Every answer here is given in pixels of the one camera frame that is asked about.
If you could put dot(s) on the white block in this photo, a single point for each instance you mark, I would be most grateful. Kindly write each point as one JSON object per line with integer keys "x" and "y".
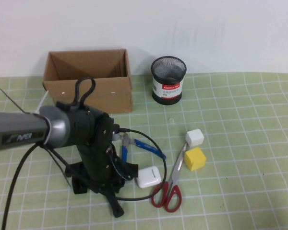
{"x": 194, "y": 137}

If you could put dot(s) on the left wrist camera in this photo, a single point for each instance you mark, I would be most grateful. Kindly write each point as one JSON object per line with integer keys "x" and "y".
{"x": 116, "y": 137}

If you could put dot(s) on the brown cardboard box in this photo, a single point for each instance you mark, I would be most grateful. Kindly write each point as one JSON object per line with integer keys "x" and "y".
{"x": 115, "y": 100}

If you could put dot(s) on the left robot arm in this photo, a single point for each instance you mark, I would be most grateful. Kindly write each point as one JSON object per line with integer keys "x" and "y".
{"x": 19, "y": 129}

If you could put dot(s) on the black mesh pen holder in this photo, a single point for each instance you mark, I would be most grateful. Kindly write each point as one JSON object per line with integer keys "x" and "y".
{"x": 168, "y": 88}

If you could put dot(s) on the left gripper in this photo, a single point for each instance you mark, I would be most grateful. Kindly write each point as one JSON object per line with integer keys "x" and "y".
{"x": 100, "y": 155}

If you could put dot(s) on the black zip tie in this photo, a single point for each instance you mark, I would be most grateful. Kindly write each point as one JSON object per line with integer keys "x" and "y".
{"x": 14, "y": 101}

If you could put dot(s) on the yellow block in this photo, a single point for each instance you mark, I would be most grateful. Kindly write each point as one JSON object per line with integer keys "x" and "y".
{"x": 194, "y": 159}

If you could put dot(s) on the black L-shaped bracket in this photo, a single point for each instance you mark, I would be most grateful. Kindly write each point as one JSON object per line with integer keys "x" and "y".
{"x": 79, "y": 189}

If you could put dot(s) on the white earbuds case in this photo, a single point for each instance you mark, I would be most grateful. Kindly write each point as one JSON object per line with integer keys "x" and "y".
{"x": 148, "y": 178}

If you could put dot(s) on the green checked tablecloth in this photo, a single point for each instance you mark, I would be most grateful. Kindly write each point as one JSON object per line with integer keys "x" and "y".
{"x": 242, "y": 143}

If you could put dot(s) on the white zip tie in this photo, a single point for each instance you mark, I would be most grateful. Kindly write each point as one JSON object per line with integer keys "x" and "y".
{"x": 42, "y": 103}

